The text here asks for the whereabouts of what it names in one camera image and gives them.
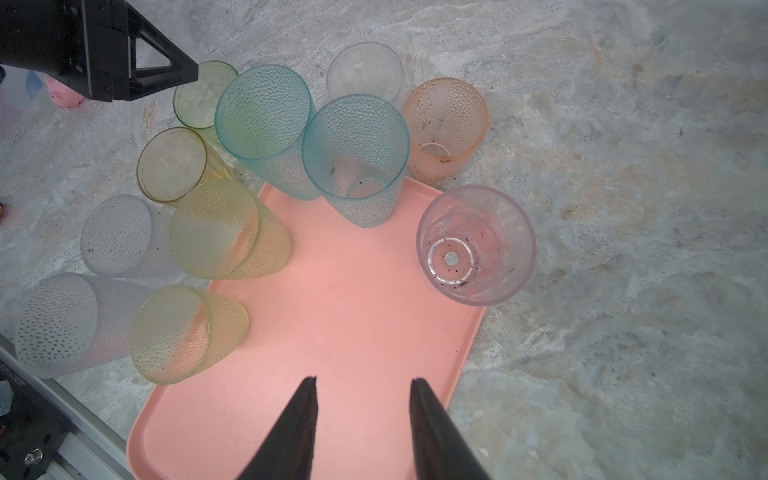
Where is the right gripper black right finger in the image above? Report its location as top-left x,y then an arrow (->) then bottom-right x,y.
409,378 -> 490,480

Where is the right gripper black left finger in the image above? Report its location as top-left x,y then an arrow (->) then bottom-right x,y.
238,377 -> 318,479

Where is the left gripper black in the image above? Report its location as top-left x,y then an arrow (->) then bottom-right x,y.
0,0 -> 200,103

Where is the green glass cup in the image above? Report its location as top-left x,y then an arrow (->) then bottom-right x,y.
173,60 -> 238,148

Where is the yellow glass cup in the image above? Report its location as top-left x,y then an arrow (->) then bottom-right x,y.
136,127 -> 234,205

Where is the tall teal textured cup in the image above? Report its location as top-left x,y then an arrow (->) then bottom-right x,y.
215,64 -> 320,201

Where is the clear glass cup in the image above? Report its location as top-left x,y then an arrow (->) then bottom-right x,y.
13,273 -> 154,379
80,195 -> 182,278

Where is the light green textured cup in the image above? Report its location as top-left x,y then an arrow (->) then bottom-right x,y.
129,284 -> 250,385

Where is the yellow-green textured cup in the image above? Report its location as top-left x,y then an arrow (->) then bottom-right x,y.
169,179 -> 292,280

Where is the clear textured cup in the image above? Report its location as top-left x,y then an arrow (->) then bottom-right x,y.
416,185 -> 537,306

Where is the orange textured cup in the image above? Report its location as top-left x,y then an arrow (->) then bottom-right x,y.
402,77 -> 490,185

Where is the pink plastic tray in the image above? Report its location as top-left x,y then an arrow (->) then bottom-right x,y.
127,179 -> 484,479

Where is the small clear glass back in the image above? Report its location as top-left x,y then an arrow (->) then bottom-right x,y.
326,42 -> 405,104

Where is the aluminium rail frame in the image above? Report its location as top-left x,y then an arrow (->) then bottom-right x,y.
1,337 -> 134,479

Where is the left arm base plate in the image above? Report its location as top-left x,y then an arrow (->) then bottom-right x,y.
1,362 -> 73,479

